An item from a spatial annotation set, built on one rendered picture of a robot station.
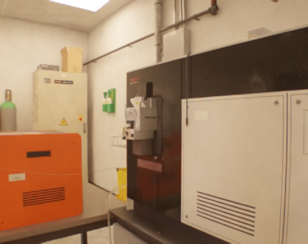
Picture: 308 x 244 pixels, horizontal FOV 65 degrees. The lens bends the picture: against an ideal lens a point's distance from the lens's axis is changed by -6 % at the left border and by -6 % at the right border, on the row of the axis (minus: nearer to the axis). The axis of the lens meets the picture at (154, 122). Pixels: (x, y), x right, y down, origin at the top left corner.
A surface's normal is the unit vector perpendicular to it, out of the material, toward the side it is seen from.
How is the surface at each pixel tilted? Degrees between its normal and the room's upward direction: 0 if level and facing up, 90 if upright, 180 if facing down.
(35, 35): 90
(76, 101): 90
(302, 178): 90
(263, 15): 90
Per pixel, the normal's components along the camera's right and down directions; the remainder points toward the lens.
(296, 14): -0.79, 0.00
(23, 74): 0.62, 0.01
